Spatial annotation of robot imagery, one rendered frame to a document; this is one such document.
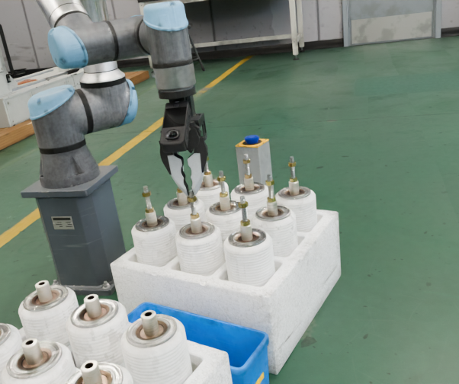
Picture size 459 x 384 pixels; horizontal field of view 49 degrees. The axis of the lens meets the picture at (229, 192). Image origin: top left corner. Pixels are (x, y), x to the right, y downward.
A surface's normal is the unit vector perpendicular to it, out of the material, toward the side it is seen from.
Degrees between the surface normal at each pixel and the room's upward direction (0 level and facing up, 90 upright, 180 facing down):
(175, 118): 28
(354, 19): 90
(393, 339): 0
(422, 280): 0
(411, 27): 90
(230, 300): 90
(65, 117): 90
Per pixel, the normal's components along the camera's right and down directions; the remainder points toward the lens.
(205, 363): -0.12, -0.92
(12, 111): 0.97, -0.03
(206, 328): -0.50, 0.34
